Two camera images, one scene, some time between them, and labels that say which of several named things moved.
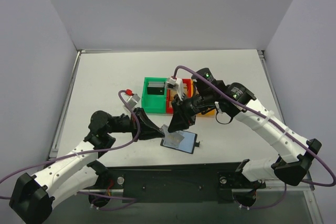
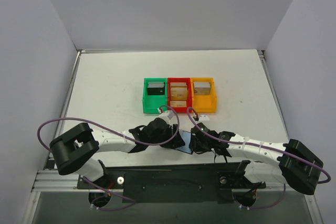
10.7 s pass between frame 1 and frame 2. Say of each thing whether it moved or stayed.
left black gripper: moved
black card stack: stayed
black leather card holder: stayed
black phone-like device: stayed
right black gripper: moved
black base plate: stayed
